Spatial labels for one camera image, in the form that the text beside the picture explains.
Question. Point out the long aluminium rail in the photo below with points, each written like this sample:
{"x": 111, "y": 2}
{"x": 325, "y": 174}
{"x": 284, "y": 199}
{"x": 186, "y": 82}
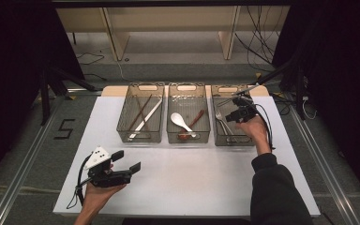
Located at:
{"x": 18, "y": 181}
{"x": 325, "y": 168}

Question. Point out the white table mat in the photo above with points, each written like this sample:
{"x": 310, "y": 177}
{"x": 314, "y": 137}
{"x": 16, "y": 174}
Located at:
{"x": 184, "y": 187}

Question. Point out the yellow tape piece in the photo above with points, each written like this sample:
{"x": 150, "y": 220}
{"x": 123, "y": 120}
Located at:
{"x": 72, "y": 97}
{"x": 258, "y": 75}

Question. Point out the black metal stand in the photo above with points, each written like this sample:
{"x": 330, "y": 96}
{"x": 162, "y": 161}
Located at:
{"x": 300, "y": 93}
{"x": 45, "y": 100}

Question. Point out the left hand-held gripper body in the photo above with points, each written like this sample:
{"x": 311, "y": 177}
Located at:
{"x": 97, "y": 157}

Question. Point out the brown wooden spoon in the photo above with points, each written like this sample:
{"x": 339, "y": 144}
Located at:
{"x": 198, "y": 116}

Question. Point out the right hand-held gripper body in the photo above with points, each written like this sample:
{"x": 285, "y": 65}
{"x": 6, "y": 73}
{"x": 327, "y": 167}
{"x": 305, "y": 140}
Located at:
{"x": 247, "y": 111}

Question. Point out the beige wooden desk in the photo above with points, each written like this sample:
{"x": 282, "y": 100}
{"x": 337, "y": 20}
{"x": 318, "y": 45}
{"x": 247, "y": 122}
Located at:
{"x": 168, "y": 18}

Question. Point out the metal fork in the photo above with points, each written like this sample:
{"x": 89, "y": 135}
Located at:
{"x": 218, "y": 116}

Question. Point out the brown wooden chopstick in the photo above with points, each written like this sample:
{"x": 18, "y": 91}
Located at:
{"x": 147, "y": 101}
{"x": 138, "y": 102}

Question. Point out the person's right hand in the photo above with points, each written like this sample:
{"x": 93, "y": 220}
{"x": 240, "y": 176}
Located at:
{"x": 256, "y": 131}

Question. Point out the person's left hand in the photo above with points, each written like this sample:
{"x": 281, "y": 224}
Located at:
{"x": 95, "y": 197}

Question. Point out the short aluminium rail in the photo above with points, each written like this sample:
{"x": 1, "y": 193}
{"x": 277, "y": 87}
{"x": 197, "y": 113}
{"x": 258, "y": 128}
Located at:
{"x": 84, "y": 91}

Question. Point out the clear grey plastic bin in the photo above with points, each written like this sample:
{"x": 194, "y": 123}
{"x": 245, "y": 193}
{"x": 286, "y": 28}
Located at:
{"x": 222, "y": 142}
{"x": 156, "y": 131}
{"x": 203, "y": 131}

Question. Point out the white ceramic spoon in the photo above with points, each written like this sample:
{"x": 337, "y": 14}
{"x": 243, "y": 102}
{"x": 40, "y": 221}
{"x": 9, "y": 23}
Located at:
{"x": 177, "y": 118}

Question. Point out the black curtain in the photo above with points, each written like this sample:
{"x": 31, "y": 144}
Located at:
{"x": 340, "y": 62}
{"x": 12, "y": 62}

